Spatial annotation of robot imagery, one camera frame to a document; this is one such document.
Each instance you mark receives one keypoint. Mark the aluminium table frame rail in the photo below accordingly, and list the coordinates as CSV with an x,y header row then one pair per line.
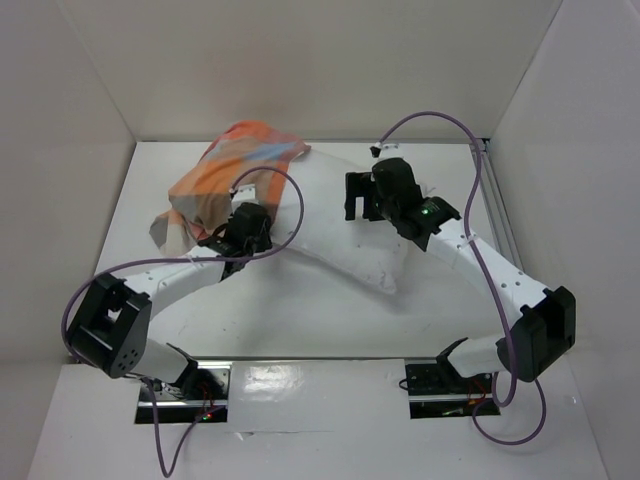
x,y
499,232

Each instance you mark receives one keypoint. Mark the white pillow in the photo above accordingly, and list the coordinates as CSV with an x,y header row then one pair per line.
x,y
371,253

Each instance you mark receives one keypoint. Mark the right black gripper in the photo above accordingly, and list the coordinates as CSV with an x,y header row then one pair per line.
x,y
367,195

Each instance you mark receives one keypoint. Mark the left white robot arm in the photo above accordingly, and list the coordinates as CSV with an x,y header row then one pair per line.
x,y
110,327

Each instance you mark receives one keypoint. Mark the checkered orange blue pillowcase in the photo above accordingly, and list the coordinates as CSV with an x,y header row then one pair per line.
x,y
248,153

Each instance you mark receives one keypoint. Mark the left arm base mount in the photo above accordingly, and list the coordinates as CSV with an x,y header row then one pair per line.
x,y
205,398

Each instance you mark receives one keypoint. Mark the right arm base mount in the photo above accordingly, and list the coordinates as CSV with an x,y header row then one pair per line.
x,y
436,391

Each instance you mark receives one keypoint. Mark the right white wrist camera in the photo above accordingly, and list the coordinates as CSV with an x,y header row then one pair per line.
x,y
382,151

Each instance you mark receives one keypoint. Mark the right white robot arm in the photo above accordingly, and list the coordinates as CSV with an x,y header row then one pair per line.
x,y
539,324

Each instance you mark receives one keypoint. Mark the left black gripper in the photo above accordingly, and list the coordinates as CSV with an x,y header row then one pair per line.
x,y
264,241

